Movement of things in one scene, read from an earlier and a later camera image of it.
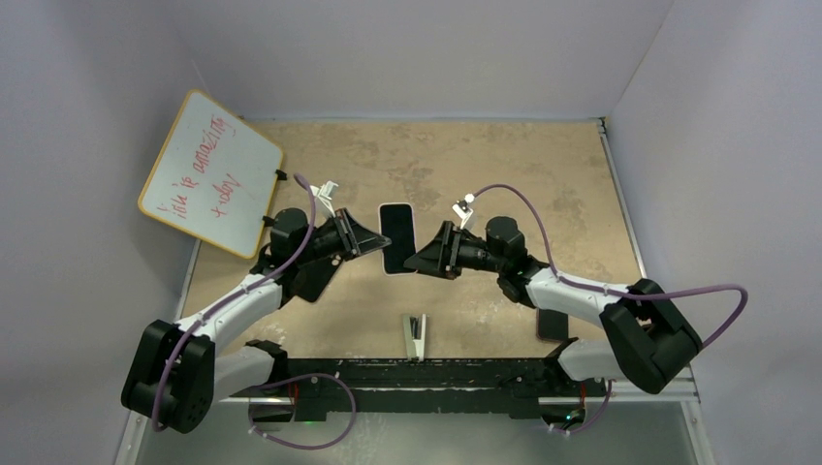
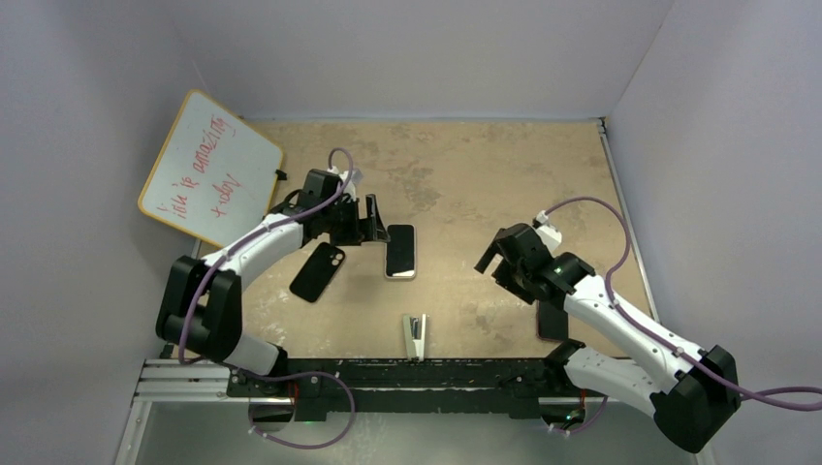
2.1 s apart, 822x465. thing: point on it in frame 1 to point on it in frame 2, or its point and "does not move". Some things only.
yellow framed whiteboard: (216, 176) does not move
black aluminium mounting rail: (510, 387) does not move
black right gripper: (441, 257) to (501, 274)
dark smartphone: (552, 325) does not move
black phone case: (313, 277) does not move
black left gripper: (354, 239) to (361, 231)
